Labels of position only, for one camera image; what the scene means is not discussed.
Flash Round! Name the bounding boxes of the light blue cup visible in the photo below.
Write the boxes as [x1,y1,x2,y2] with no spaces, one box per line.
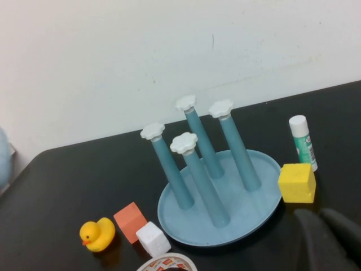
[0,126,14,190]

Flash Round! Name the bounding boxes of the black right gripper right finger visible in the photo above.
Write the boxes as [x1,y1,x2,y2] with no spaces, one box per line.
[320,208,361,265]

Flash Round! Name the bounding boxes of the white foam cube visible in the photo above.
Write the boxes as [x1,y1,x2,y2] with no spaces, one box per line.
[135,221,172,258]

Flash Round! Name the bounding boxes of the yellow foam cube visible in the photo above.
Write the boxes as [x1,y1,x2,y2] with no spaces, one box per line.
[278,163,316,204]

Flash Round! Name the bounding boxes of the yellow rubber duck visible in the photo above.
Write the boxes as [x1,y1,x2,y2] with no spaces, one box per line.
[79,217,116,252]

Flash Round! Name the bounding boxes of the green white glue stick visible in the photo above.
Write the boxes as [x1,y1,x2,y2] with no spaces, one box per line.
[288,115,318,172]

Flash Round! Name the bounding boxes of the white tape roll red print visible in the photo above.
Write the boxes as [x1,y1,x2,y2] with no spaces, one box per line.
[140,252,198,271]

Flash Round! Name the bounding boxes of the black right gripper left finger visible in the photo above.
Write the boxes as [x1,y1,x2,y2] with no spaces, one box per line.
[294,209,361,271]

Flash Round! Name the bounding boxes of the blue cup stand white caps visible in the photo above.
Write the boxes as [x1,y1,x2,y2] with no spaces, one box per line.
[140,95,283,247]

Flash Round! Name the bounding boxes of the orange foam cube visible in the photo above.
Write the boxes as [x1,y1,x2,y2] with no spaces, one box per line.
[113,202,148,244]

